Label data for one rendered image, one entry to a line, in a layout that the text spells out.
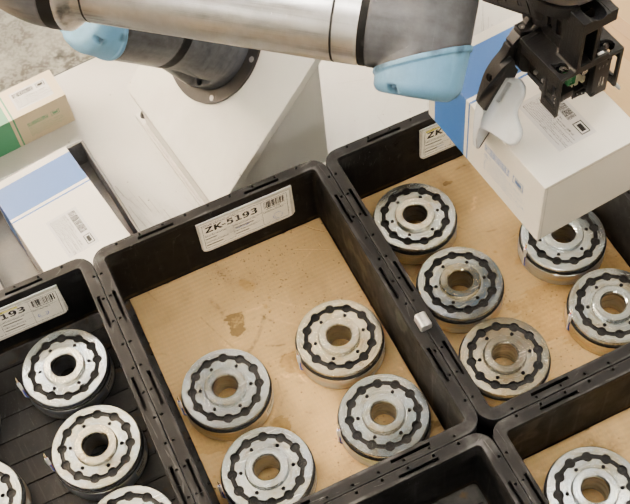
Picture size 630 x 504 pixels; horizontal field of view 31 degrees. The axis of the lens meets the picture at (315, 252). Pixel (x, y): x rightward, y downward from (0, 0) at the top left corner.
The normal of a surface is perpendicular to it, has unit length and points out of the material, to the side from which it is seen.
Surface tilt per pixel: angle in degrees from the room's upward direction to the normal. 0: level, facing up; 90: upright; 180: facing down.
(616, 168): 90
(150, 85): 47
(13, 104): 0
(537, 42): 0
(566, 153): 0
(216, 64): 81
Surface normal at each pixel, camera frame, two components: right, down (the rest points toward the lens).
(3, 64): -0.07, -0.54
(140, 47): 0.45, 0.79
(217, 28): -0.25, 0.78
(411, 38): -0.35, 0.15
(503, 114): -0.77, 0.11
